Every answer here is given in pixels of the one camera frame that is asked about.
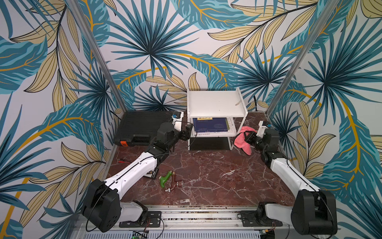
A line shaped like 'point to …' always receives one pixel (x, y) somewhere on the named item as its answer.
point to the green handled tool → (163, 179)
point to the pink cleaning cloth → (240, 142)
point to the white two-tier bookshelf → (217, 112)
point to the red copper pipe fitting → (178, 183)
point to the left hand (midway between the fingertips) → (187, 124)
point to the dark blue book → (211, 124)
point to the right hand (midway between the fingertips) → (245, 131)
